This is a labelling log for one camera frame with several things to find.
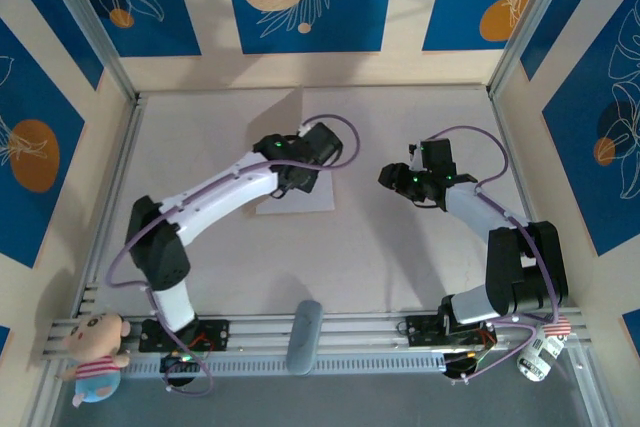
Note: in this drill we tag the white paper sheet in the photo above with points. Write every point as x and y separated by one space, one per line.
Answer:
300 202

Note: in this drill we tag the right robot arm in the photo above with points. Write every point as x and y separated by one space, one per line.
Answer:
525 267

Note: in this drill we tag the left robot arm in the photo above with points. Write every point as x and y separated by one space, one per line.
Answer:
225 197

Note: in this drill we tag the aluminium mounting rails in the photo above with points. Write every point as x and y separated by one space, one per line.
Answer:
350 334

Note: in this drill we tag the black electronics board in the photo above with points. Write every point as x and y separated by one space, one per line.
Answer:
462 364
177 364

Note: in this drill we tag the white toy with flag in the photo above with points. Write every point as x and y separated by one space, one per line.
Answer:
542 354

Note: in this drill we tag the plush doll striped shirt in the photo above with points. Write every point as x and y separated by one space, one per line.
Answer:
95 337

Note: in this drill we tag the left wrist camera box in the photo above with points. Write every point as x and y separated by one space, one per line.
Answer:
305 129

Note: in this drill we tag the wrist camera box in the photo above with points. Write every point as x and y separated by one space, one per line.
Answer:
305 129
416 159

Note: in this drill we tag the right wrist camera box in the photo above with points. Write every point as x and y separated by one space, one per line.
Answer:
416 159

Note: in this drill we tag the aluminium table side rail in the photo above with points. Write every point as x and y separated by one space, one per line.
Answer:
120 172
502 122

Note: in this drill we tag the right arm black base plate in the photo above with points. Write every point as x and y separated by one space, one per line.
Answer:
422 332

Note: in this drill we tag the aluminium corner post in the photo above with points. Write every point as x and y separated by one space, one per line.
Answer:
530 22
85 22

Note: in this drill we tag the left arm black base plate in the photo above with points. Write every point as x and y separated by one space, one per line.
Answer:
220 334

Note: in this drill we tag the aluminium frame bar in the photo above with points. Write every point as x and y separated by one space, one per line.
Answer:
42 397
600 409

